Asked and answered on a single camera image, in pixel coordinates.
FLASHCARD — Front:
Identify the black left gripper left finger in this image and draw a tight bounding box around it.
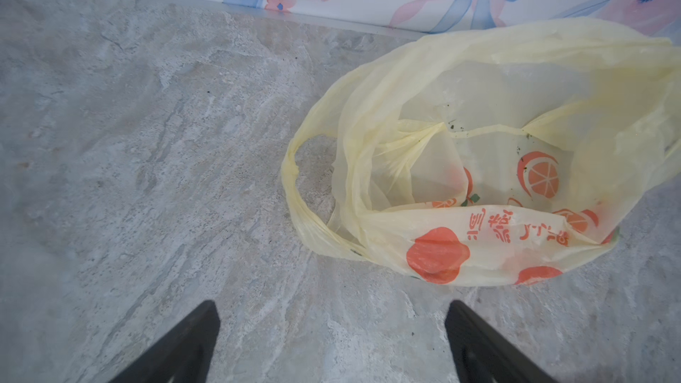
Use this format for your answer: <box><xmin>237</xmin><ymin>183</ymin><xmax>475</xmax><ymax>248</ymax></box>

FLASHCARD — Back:
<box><xmin>112</xmin><ymin>300</ymin><xmax>221</xmax><ymax>383</ymax></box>

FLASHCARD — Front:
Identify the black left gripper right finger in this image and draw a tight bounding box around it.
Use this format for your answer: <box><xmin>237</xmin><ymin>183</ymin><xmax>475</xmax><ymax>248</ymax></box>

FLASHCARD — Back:
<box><xmin>444</xmin><ymin>300</ymin><xmax>554</xmax><ymax>383</ymax></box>

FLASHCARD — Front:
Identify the pale yellow plastic bag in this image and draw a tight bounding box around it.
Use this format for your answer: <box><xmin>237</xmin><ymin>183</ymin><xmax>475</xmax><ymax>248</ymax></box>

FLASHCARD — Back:
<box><xmin>281</xmin><ymin>18</ymin><xmax>680</xmax><ymax>287</ymax></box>

